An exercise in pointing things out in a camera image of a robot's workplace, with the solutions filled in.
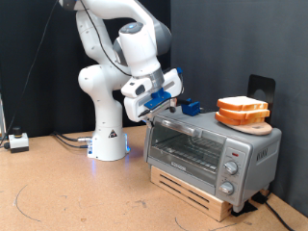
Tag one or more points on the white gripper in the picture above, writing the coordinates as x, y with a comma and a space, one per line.
134, 107

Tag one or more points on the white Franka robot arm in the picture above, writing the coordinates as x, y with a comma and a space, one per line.
109, 128

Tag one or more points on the metal oven rack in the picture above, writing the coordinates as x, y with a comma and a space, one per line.
186, 154

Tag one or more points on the silver oven knob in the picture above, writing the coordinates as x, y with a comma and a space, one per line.
231, 167
226, 188

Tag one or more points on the silver toaster oven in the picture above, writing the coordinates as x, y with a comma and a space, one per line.
256, 157

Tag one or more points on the round wooden board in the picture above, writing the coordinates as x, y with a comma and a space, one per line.
256, 129

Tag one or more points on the black metal bookend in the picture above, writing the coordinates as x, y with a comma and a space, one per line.
261, 82

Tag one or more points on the slotted wooden block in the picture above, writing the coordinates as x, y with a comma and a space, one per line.
221, 210

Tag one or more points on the black foot pad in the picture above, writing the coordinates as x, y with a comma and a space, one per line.
260, 198

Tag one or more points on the emergency stop button box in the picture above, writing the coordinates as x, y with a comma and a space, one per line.
17, 142

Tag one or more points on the grey metal pole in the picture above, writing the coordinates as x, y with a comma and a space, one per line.
2, 118

